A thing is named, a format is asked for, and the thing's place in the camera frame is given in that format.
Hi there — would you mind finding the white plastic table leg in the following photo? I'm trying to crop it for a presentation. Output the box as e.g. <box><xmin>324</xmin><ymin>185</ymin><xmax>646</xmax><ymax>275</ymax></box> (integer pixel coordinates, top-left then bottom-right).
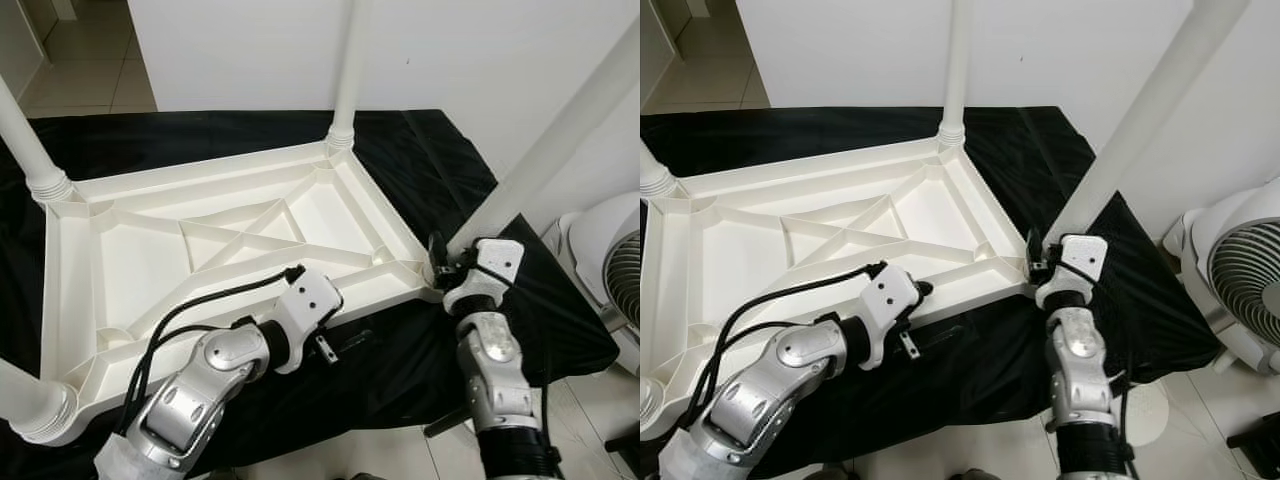
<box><xmin>937</xmin><ymin>0</ymin><xmax>977</xmax><ymax>151</ymax></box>
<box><xmin>0</xmin><ymin>355</ymin><xmax>79</xmax><ymax>447</ymax></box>
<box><xmin>0</xmin><ymin>75</ymin><xmax>77</xmax><ymax>207</ymax></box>
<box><xmin>640</xmin><ymin>145</ymin><xmax>683</xmax><ymax>197</ymax></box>
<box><xmin>328</xmin><ymin>0</ymin><xmax>373</xmax><ymax>153</ymax></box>
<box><xmin>1040</xmin><ymin>0</ymin><xmax>1253</xmax><ymax>247</ymax></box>
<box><xmin>445</xmin><ymin>20</ymin><xmax>641</xmax><ymax>261</ymax></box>

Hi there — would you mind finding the white plastic table top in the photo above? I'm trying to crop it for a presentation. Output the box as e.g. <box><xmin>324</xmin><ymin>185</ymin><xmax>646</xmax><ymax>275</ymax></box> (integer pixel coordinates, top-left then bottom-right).
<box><xmin>40</xmin><ymin>140</ymin><xmax>447</xmax><ymax>443</ymax></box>
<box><xmin>640</xmin><ymin>140</ymin><xmax>1043</xmax><ymax>443</ymax></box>

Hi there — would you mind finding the black tablecloth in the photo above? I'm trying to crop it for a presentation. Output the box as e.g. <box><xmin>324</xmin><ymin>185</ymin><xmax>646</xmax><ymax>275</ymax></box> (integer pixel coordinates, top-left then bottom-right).
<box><xmin>640</xmin><ymin>105</ymin><xmax>1223</xmax><ymax>480</ymax></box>
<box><xmin>0</xmin><ymin>108</ymin><xmax>621</xmax><ymax>480</ymax></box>

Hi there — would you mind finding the white round floor base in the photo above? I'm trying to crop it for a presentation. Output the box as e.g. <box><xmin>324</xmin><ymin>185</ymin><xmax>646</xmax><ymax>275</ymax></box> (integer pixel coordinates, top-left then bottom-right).
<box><xmin>1105</xmin><ymin>385</ymin><xmax>1169</xmax><ymax>450</ymax></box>

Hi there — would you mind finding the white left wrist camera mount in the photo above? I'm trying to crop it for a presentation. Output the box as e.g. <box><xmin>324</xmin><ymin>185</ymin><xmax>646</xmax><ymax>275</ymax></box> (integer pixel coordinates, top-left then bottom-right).
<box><xmin>855</xmin><ymin>262</ymin><xmax>923</xmax><ymax>371</ymax></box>
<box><xmin>272</xmin><ymin>265</ymin><xmax>345</xmax><ymax>375</ymax></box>

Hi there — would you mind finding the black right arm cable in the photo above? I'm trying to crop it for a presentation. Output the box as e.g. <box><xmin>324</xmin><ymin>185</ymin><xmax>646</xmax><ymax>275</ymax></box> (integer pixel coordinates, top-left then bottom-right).
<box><xmin>470</xmin><ymin>262</ymin><xmax>553</xmax><ymax>401</ymax></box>
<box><xmin>1060</xmin><ymin>262</ymin><xmax>1137</xmax><ymax>473</ymax></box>

